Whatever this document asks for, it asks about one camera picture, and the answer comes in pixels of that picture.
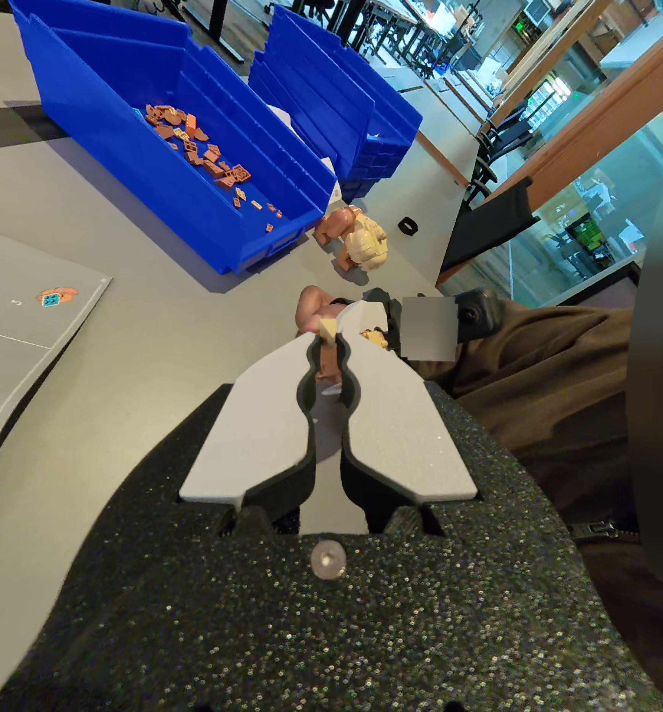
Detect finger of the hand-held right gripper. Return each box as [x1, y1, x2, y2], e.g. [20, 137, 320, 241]
[337, 299, 392, 336]

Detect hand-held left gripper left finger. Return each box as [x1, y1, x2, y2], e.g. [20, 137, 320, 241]
[179, 333, 321, 511]

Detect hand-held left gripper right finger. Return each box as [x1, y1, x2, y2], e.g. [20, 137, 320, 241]
[336, 332, 479, 507]

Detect brown toy brick assembly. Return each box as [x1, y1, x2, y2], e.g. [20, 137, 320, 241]
[315, 328, 390, 388]

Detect person's right hand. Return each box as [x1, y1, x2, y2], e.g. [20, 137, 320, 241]
[296, 285, 341, 336]

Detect tan and brown brick figure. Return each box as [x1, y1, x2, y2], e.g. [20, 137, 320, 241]
[314, 204, 390, 273]

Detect person's brown jacket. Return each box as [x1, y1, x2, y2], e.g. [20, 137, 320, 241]
[476, 412, 663, 696]

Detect glass partition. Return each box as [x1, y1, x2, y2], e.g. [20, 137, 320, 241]
[440, 95, 663, 307]

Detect pile of brown toy bricks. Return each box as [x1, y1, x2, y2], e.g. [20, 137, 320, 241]
[142, 103, 285, 234]

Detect nested blue plastic bins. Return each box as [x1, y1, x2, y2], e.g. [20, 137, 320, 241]
[248, 3, 424, 202]

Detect wooden beam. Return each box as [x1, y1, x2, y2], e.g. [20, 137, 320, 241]
[436, 17, 663, 286]

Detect grey instruction booklet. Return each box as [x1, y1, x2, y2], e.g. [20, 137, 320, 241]
[0, 225, 113, 474]

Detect blue plastic bin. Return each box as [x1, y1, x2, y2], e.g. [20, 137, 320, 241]
[9, 0, 338, 274]

